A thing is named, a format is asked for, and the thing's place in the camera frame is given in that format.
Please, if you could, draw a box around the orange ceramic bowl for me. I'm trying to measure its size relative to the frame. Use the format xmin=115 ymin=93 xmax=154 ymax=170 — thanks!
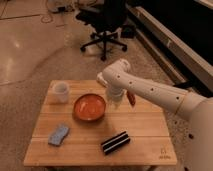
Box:
xmin=73 ymin=93 xmax=106 ymax=121

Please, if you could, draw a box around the black white striped box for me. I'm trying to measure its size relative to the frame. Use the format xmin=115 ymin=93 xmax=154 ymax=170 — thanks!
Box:
xmin=101 ymin=131 xmax=130 ymax=155

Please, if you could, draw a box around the white plastic cup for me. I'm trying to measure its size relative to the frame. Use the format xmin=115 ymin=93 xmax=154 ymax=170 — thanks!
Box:
xmin=52 ymin=81 xmax=69 ymax=103

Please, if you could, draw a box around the small black box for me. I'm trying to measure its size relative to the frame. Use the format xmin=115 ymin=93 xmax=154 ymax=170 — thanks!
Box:
xmin=121 ymin=25 xmax=135 ymax=38

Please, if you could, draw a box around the long wooden bench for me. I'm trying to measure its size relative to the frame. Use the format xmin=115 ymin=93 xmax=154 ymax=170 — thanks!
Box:
xmin=127 ymin=0 xmax=213 ymax=92

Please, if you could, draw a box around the blue sponge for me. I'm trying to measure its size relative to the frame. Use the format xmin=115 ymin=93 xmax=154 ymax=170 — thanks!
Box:
xmin=48 ymin=124 xmax=70 ymax=146

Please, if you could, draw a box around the black office chair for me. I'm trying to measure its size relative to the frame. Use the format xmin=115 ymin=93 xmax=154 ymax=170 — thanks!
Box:
xmin=76 ymin=0 xmax=127 ymax=61

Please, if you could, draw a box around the wooden table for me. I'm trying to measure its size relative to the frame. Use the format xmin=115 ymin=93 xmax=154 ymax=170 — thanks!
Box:
xmin=24 ymin=80 xmax=177 ymax=167

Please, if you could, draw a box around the red chili pepper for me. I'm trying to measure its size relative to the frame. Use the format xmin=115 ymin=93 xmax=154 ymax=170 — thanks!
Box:
xmin=127 ymin=91 xmax=136 ymax=106

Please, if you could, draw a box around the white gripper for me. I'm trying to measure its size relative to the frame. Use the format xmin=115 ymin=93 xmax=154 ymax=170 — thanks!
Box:
xmin=106 ymin=84 xmax=124 ymax=109

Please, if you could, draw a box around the white plastic bottle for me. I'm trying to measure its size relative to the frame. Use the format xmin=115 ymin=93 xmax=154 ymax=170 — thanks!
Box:
xmin=97 ymin=72 xmax=107 ymax=87

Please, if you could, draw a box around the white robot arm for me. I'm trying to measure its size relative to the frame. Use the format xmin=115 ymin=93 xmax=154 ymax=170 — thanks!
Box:
xmin=102 ymin=59 xmax=213 ymax=171

